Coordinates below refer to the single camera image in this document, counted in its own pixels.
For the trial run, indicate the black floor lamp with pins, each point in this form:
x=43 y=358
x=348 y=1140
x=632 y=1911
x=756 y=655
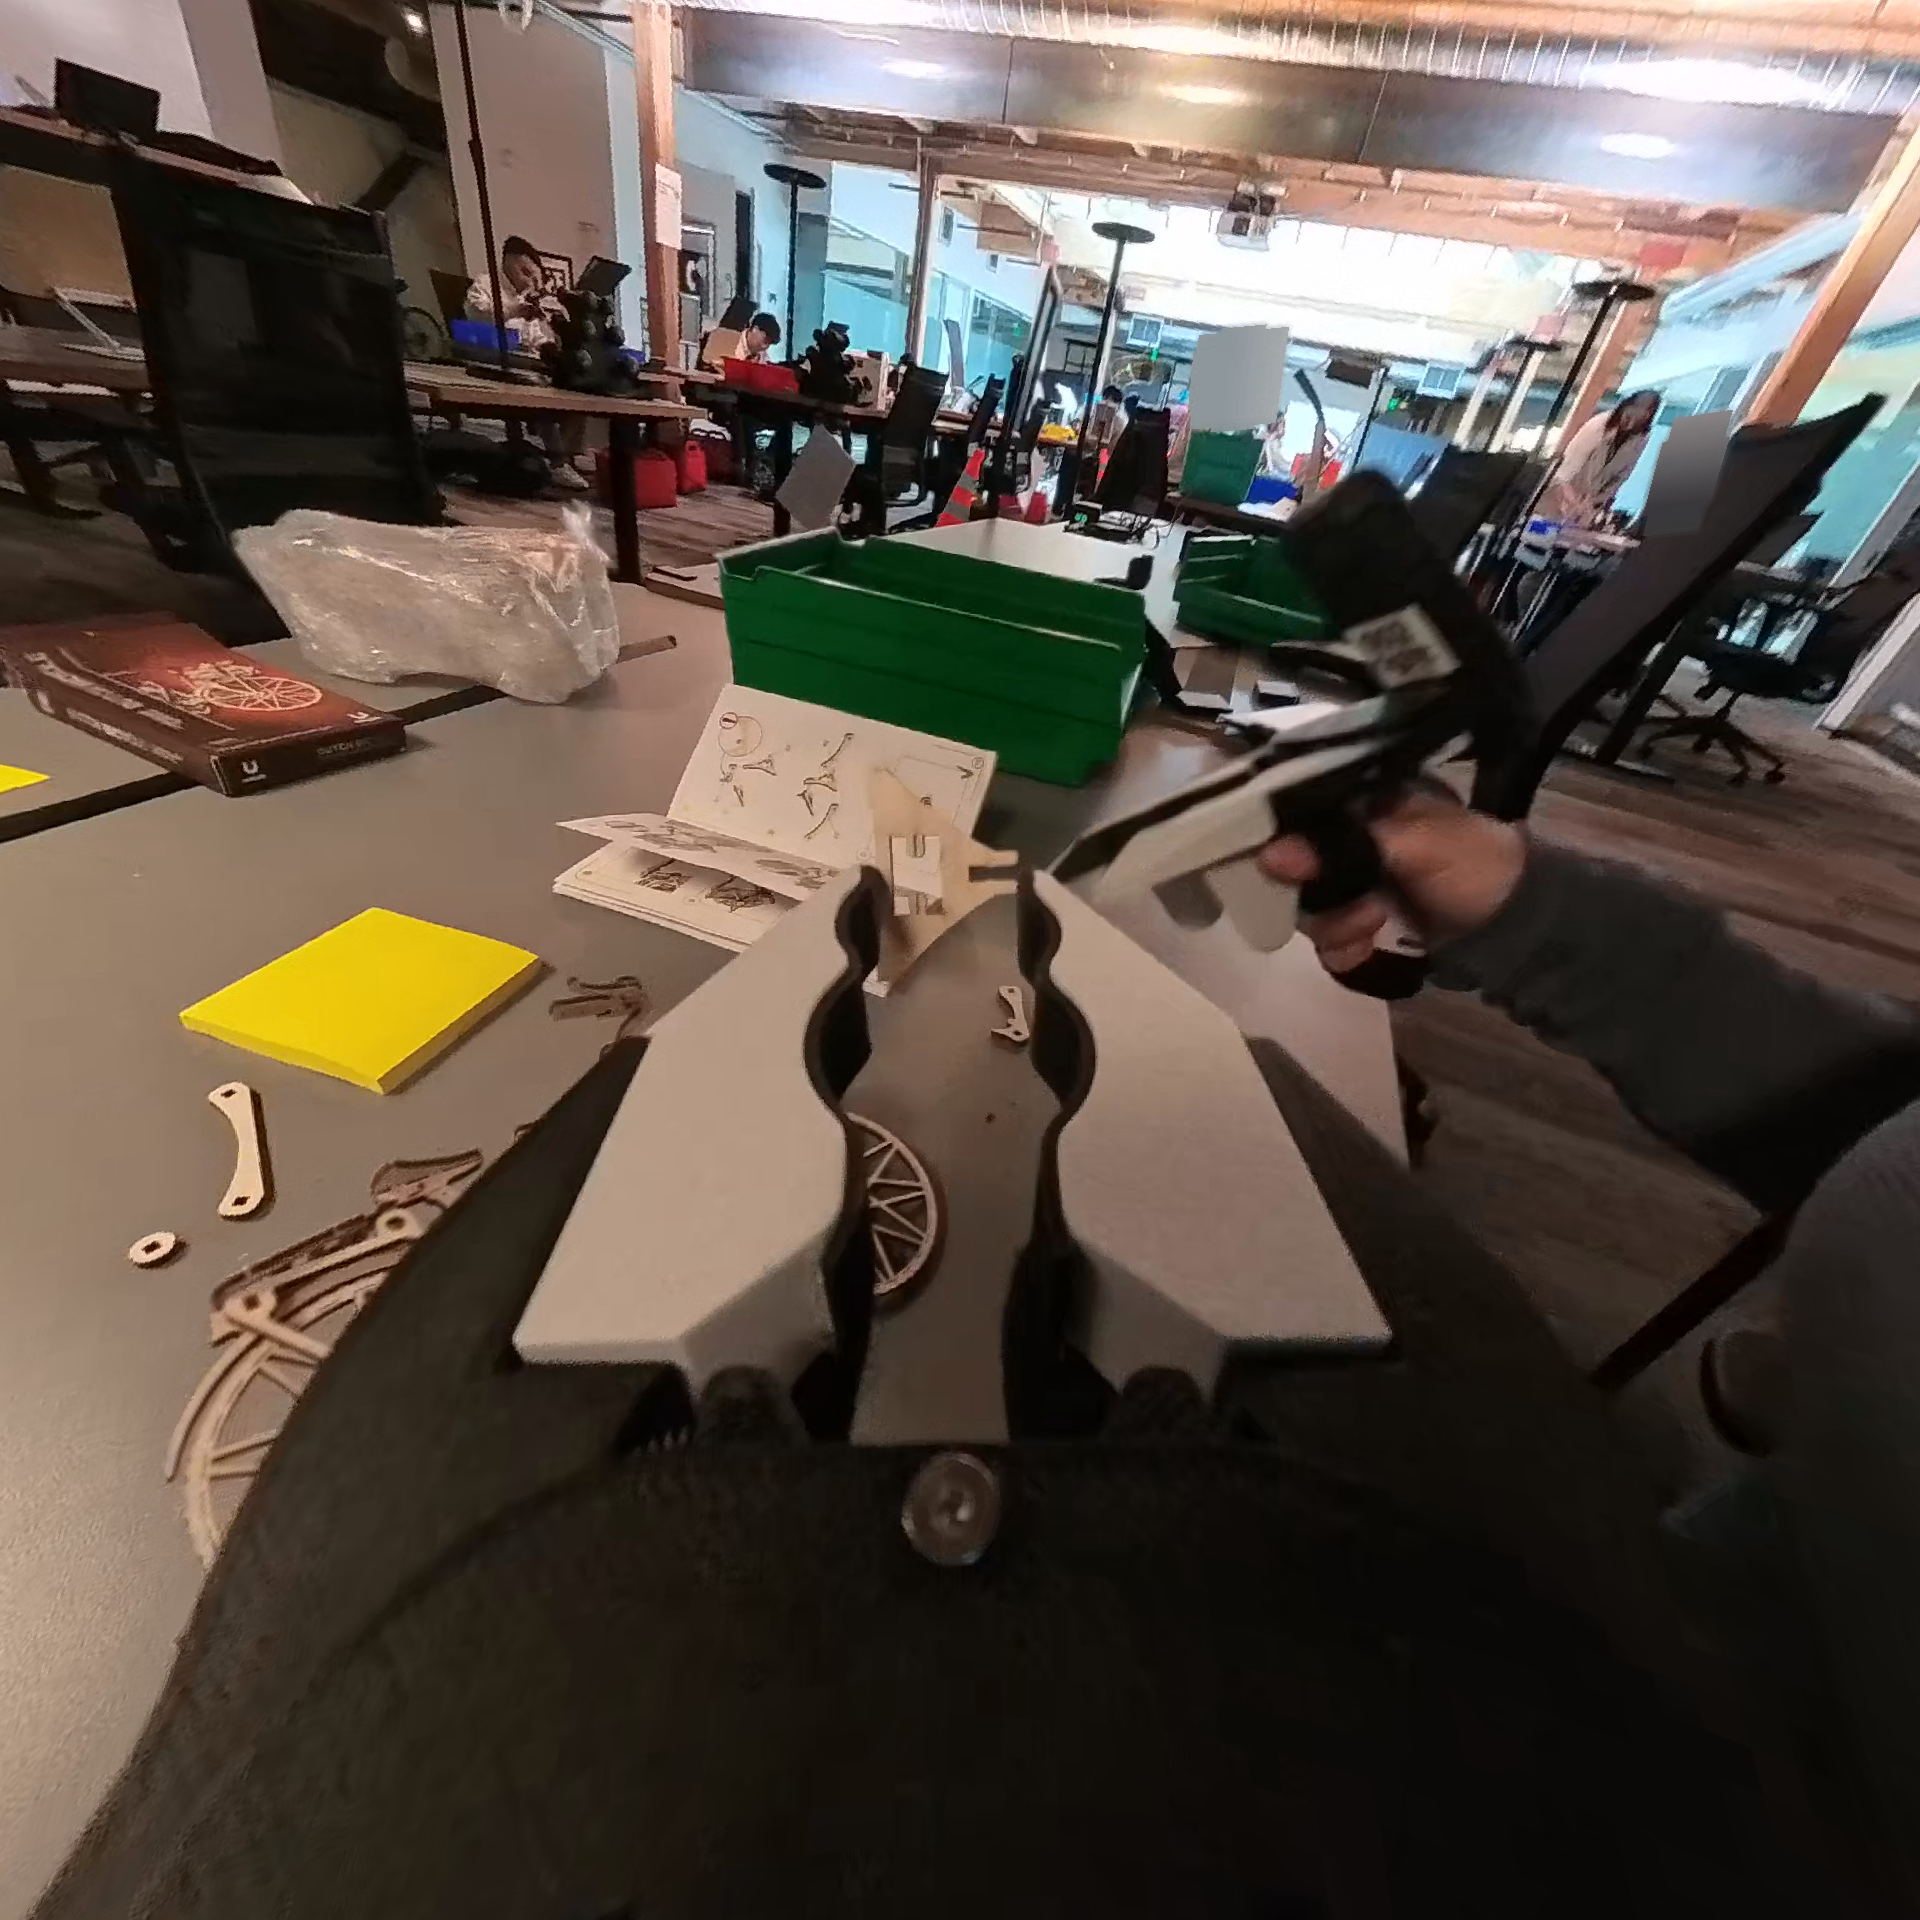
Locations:
x=794 y=255
x=1119 y=332

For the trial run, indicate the dark red model kit box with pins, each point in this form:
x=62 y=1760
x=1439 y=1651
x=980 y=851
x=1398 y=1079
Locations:
x=195 y=704

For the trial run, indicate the yellow sticky note pad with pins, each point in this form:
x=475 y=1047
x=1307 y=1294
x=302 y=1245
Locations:
x=358 y=998

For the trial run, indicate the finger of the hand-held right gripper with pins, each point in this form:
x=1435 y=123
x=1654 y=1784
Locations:
x=1200 y=820
x=1320 y=727

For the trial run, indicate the wooden column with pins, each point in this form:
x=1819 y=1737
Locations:
x=658 y=179

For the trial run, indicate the triangular slotted wooden part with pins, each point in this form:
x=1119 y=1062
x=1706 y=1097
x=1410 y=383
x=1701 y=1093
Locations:
x=916 y=922

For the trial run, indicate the person's right forearm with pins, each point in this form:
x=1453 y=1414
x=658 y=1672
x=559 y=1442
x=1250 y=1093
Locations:
x=1654 y=1003

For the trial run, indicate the small wooden link part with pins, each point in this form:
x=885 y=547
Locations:
x=1011 y=1016

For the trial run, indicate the small green plastic bin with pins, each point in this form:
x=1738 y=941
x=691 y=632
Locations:
x=1243 y=593

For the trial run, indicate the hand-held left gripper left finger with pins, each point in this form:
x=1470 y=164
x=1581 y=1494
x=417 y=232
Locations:
x=691 y=1183

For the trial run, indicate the white instruction booklet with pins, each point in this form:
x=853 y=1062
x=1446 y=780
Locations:
x=752 y=780

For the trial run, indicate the wooden bicycle model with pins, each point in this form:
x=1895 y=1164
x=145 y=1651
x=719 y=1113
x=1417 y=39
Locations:
x=286 y=1351

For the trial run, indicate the yellow paper sheet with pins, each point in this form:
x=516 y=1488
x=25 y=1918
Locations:
x=18 y=780

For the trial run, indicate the ceiling projector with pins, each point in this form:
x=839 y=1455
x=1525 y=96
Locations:
x=1250 y=219

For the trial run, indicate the black tilted monitor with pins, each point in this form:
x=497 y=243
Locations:
x=1682 y=598

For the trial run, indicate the small wooden washer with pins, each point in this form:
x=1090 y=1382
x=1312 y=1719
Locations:
x=150 y=1246

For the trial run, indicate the black mesh office chair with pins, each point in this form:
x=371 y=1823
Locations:
x=286 y=378

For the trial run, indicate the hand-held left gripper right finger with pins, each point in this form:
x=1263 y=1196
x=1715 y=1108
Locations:
x=1213 y=1201

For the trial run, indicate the clear plastic bag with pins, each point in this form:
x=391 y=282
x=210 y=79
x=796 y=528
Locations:
x=435 y=598

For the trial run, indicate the thin curved wooden strip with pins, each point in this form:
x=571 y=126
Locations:
x=242 y=1145

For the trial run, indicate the person's right hand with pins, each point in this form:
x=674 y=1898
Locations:
x=1446 y=867

